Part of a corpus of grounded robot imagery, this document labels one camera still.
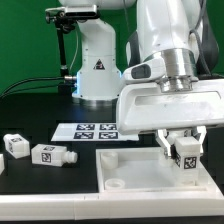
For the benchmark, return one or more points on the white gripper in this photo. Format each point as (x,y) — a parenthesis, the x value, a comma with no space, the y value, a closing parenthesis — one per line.
(144,108)

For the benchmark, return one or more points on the white square table top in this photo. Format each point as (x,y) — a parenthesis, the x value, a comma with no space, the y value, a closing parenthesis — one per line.
(138,170)

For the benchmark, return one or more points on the white marker sheet with tags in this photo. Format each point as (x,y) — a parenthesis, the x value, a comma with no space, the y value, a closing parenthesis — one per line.
(90,132)

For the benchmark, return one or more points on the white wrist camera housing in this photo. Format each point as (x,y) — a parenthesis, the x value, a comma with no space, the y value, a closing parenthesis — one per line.
(145,72)

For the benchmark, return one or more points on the white L-shaped obstacle fence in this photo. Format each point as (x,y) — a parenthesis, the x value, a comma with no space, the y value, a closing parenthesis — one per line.
(109,205)

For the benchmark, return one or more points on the white block at left edge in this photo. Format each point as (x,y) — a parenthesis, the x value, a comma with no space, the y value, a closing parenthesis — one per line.
(2,166)

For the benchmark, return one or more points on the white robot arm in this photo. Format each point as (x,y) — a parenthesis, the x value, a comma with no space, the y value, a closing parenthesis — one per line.
(166,87)

